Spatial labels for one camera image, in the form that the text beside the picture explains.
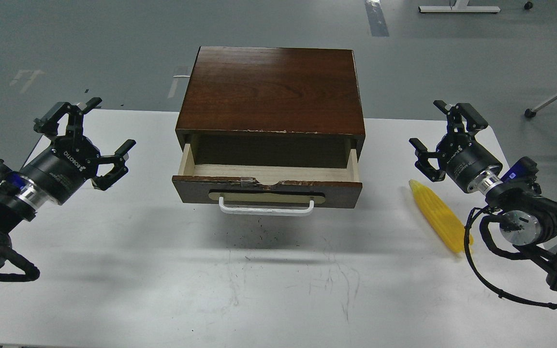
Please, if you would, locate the wooden drawer with white handle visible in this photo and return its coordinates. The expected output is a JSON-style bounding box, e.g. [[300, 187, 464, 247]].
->
[[172, 145, 363, 216]]

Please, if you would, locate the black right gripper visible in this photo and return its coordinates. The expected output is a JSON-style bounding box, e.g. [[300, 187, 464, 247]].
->
[[409, 101, 502, 193]]

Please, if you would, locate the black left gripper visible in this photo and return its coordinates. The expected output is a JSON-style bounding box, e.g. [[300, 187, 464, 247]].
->
[[19, 97, 136, 205]]

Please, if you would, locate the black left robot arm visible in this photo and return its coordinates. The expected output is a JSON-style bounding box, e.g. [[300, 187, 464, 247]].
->
[[0, 97, 136, 282]]

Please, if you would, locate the white table base bar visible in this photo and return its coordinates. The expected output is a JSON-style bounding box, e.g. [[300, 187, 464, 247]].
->
[[418, 0, 501, 14]]

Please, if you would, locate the dark wooden cabinet box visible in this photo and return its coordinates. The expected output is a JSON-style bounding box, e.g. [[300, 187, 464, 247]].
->
[[175, 46, 366, 168]]

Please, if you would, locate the yellow corn cob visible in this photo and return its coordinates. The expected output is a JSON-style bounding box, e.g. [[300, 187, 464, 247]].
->
[[408, 179, 466, 254]]

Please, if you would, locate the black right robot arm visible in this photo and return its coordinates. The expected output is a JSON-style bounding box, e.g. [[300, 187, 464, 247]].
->
[[409, 101, 557, 310]]

